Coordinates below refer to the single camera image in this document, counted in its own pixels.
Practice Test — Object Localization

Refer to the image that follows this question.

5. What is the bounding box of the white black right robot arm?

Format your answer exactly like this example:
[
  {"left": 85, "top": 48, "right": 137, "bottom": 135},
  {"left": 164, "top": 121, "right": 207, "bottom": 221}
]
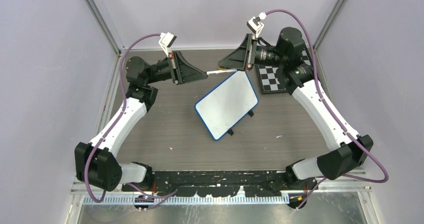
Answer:
[{"left": 218, "top": 27, "right": 374, "bottom": 189}]

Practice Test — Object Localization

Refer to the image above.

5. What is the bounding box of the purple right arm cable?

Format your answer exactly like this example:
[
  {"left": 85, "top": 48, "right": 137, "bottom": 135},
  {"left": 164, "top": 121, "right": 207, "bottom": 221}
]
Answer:
[{"left": 261, "top": 9, "right": 390, "bottom": 210}]

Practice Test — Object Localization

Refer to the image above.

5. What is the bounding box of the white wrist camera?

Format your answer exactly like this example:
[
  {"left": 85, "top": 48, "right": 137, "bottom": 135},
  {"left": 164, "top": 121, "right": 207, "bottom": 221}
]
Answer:
[
  {"left": 246, "top": 12, "right": 267, "bottom": 39},
  {"left": 158, "top": 32, "right": 177, "bottom": 56}
]

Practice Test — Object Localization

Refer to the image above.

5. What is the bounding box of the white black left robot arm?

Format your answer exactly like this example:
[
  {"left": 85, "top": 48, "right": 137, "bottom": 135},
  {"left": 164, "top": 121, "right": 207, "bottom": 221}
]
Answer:
[{"left": 74, "top": 51, "right": 208, "bottom": 192}]

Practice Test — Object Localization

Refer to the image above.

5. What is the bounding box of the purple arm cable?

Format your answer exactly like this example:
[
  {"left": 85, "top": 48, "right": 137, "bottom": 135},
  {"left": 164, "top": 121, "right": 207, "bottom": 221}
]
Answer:
[
  {"left": 261, "top": 9, "right": 390, "bottom": 210},
  {"left": 83, "top": 33, "right": 178, "bottom": 211}
]

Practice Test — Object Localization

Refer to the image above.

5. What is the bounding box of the black white checkerboard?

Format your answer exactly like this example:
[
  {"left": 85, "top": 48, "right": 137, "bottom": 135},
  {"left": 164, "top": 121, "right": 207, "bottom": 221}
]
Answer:
[{"left": 254, "top": 48, "right": 314, "bottom": 95}]

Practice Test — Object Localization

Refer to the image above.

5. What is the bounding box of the perforated metal strip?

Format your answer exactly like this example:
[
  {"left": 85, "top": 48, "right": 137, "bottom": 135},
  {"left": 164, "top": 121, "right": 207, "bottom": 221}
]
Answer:
[{"left": 101, "top": 193, "right": 290, "bottom": 206}]

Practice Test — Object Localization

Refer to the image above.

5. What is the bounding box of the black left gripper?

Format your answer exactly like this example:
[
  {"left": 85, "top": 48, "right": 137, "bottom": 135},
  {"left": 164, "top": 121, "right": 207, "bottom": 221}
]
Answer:
[{"left": 145, "top": 51, "right": 208, "bottom": 85}]

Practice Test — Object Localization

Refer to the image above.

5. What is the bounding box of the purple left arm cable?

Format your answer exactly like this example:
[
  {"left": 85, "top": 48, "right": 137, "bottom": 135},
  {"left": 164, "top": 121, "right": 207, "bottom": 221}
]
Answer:
[{"left": 83, "top": 33, "right": 178, "bottom": 211}]

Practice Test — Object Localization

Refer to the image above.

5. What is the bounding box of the white black marker pen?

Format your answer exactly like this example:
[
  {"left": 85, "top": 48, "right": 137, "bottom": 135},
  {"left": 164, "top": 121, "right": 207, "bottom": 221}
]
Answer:
[{"left": 206, "top": 68, "right": 238, "bottom": 76}]

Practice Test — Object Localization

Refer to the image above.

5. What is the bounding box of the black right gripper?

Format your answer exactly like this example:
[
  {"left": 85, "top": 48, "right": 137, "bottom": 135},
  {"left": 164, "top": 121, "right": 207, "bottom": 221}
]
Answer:
[{"left": 218, "top": 33, "right": 286, "bottom": 72}]

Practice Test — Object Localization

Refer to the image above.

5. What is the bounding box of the aluminium frame rail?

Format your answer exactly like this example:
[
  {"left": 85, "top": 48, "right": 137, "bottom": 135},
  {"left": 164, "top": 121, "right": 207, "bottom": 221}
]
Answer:
[{"left": 70, "top": 170, "right": 373, "bottom": 196}]

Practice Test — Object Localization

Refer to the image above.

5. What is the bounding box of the blue framed whiteboard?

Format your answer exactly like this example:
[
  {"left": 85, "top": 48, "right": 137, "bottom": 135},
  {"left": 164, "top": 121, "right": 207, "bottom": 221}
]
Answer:
[{"left": 194, "top": 71, "right": 259, "bottom": 141}]

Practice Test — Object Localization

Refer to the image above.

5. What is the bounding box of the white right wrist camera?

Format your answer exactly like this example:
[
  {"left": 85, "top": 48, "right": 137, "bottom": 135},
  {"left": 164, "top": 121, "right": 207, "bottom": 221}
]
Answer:
[{"left": 246, "top": 12, "right": 267, "bottom": 39}]

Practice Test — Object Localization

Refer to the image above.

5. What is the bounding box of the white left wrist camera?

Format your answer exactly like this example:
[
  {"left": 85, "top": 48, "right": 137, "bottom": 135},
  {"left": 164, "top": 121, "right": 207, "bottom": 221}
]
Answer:
[{"left": 158, "top": 32, "right": 177, "bottom": 56}]

